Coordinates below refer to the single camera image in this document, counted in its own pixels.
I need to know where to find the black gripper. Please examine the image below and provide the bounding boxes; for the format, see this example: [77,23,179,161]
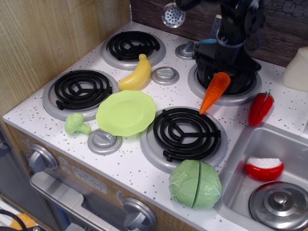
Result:
[193,40,261,95]

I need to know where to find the orange toy carrot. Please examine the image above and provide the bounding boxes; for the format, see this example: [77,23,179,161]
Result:
[199,72,231,115]

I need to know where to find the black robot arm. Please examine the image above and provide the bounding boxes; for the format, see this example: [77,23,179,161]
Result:
[193,0,265,95]

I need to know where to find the light green plastic plate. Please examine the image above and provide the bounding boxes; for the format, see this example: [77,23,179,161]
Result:
[96,90,156,137]

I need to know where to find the back right black burner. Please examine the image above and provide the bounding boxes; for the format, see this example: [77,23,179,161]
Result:
[187,64,262,106]

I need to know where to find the black burner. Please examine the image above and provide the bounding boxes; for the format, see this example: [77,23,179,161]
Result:
[140,107,228,174]
[102,31,166,71]
[42,69,119,121]
[187,64,262,106]

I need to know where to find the blue plastic bowl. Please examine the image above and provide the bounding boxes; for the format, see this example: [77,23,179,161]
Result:
[199,38,217,45]

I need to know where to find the metal slotted spatula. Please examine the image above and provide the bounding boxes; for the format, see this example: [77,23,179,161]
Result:
[209,14,222,39]

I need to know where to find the back silver stove knob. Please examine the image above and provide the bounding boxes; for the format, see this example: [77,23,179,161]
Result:
[175,41,194,60]

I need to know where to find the silver stove knob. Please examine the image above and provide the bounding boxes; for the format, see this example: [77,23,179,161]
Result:
[87,129,123,155]
[175,41,194,60]
[152,66,180,86]

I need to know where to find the red toy chili pepper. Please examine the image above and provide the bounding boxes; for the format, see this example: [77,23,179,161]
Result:
[248,92,274,127]

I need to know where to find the middle silver stove knob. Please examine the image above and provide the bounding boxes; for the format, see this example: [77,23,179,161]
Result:
[152,66,180,86]

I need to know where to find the cream plastic jug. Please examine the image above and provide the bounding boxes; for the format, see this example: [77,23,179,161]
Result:
[282,47,308,92]

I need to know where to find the silver sink basin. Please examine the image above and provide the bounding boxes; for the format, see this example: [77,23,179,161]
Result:
[215,123,308,231]

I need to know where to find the front right black burner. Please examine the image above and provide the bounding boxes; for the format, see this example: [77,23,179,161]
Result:
[140,107,228,174]

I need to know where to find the round metal skimmer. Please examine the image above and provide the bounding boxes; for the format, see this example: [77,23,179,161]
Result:
[161,2,186,28]

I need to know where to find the yellow toy banana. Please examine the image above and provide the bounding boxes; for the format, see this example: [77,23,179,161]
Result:
[118,54,152,90]

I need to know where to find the back left black burner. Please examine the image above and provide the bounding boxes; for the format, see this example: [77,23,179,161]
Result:
[102,31,166,71]

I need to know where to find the green toy cabbage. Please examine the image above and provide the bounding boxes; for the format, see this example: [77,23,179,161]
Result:
[169,160,222,209]

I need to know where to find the front silver stove knob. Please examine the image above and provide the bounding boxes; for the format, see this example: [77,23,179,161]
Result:
[87,129,123,155]

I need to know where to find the silver pot lid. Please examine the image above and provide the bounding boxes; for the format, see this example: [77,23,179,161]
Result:
[248,181,308,231]

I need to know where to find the front left black burner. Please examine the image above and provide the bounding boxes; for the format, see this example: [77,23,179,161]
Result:
[42,69,119,121]

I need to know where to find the green toy broccoli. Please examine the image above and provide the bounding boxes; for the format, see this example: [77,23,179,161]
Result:
[64,113,91,135]

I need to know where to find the right silver oven knob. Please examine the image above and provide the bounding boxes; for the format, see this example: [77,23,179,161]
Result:
[123,197,157,231]

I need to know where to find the silver oven knob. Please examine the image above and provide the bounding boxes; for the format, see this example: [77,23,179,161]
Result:
[123,197,157,231]
[29,144,59,173]

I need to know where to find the oven clock display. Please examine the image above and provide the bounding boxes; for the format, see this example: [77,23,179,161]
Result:
[72,166,107,194]

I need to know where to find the left silver oven knob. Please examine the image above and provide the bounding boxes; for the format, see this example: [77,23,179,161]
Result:
[29,144,59,173]

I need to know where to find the yellow toy on floor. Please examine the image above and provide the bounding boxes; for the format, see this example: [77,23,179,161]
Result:
[9,214,37,230]

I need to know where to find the silver oven door handle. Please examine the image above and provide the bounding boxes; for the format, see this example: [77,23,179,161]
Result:
[30,172,118,231]

